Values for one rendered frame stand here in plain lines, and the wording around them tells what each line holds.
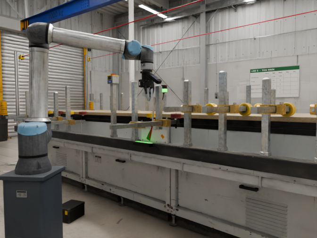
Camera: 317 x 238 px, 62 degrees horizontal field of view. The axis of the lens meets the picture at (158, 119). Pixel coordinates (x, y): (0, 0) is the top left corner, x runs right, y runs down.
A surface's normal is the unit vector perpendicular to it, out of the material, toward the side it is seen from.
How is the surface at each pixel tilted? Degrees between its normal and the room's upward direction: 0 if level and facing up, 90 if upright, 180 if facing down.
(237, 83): 90
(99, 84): 90
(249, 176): 90
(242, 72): 90
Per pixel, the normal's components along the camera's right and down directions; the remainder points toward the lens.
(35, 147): 0.57, 0.04
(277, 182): -0.66, 0.04
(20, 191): -0.11, 0.05
